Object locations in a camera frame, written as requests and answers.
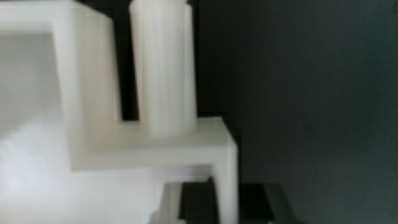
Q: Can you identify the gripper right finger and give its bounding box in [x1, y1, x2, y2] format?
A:
[241, 183, 297, 224]

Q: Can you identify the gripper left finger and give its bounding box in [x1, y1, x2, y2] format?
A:
[157, 179, 219, 224]

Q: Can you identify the white chair seat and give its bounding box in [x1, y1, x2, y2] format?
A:
[0, 0, 239, 224]

